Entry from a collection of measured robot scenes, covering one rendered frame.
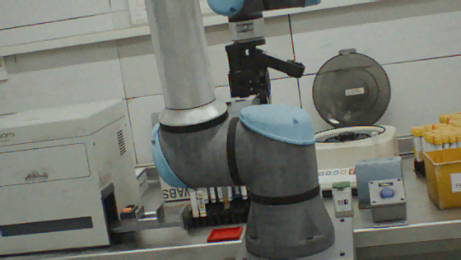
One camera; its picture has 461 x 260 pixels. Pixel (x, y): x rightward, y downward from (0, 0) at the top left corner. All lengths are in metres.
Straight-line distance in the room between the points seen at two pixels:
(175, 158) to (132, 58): 1.06
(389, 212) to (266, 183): 0.43
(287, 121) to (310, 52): 1.01
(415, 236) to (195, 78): 0.61
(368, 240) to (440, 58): 0.78
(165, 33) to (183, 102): 0.11
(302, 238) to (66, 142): 0.65
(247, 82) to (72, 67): 0.86
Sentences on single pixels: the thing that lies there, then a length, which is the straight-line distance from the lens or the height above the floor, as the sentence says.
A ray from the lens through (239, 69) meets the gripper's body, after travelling 1.59.
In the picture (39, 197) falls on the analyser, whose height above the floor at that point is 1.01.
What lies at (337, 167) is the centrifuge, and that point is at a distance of 1.84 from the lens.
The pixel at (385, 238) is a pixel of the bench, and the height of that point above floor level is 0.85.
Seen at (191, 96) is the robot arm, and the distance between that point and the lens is 1.18.
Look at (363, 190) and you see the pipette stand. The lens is 1.69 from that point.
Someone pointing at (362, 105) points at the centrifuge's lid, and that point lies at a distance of 2.12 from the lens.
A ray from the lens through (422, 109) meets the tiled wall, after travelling 2.19.
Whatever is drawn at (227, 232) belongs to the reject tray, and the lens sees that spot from 1.63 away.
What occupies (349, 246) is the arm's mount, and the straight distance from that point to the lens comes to 1.23.
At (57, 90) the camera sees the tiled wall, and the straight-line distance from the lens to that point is 2.34.
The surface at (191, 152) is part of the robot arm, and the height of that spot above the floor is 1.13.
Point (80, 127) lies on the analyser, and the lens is 1.64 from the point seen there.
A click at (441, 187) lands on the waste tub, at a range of 1.62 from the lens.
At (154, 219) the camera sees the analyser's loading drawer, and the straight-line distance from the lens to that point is 1.65.
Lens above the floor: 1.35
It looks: 9 degrees down
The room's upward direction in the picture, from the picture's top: 8 degrees counter-clockwise
